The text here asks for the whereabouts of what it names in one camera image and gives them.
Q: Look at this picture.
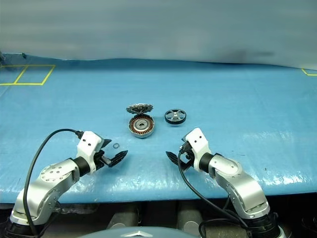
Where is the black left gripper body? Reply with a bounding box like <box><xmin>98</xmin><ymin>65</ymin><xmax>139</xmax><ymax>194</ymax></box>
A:
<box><xmin>94</xmin><ymin>148</ymin><xmax>112</xmax><ymax>171</ymax></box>

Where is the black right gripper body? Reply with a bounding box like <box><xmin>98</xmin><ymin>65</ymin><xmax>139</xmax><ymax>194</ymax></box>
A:
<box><xmin>178</xmin><ymin>141</ymin><xmax>195</xmax><ymax>169</ymax></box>

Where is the silver motor stator housing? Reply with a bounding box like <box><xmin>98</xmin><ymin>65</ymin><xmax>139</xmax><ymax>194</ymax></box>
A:
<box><xmin>128</xmin><ymin>114</ymin><xmax>155</xmax><ymax>139</ymax></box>

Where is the black rotor with silver spokes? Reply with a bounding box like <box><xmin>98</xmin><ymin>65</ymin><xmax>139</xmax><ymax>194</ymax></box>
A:
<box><xmin>164</xmin><ymin>108</ymin><xmax>186</xmax><ymax>124</ymax></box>

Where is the silver toothed gear plate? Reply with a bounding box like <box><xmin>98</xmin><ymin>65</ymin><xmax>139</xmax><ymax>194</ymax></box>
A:
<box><xmin>125</xmin><ymin>103</ymin><xmax>155</xmax><ymax>116</ymax></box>

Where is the grey rounded cylinder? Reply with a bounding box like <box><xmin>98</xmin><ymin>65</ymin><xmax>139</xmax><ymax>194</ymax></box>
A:
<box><xmin>108</xmin><ymin>203</ymin><xmax>140</xmax><ymax>231</ymax></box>
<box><xmin>177</xmin><ymin>202</ymin><xmax>204</xmax><ymax>236</ymax></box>

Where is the blue plastic table cover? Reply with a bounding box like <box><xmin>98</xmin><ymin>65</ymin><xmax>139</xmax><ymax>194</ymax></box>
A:
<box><xmin>0</xmin><ymin>52</ymin><xmax>317</xmax><ymax>204</ymax></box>

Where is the grey robot torso with emblem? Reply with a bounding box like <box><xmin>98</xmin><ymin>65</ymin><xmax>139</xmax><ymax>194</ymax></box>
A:
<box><xmin>81</xmin><ymin>225</ymin><xmax>206</xmax><ymax>238</ymax></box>

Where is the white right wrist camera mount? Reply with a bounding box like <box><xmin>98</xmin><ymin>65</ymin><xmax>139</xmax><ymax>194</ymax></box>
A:
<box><xmin>184</xmin><ymin>127</ymin><xmax>213</xmax><ymax>172</ymax></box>

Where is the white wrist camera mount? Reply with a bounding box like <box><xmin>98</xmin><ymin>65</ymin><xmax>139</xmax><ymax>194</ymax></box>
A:
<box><xmin>184</xmin><ymin>127</ymin><xmax>213</xmax><ymax>172</ymax></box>
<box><xmin>76</xmin><ymin>130</ymin><xmax>103</xmax><ymax>174</ymax></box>

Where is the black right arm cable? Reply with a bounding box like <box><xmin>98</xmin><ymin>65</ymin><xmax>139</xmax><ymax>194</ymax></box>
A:
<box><xmin>177</xmin><ymin>151</ymin><xmax>251</xmax><ymax>236</ymax></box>

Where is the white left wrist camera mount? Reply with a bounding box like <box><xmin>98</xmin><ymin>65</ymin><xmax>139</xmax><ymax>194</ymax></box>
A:
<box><xmin>76</xmin><ymin>130</ymin><xmax>103</xmax><ymax>174</ymax></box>

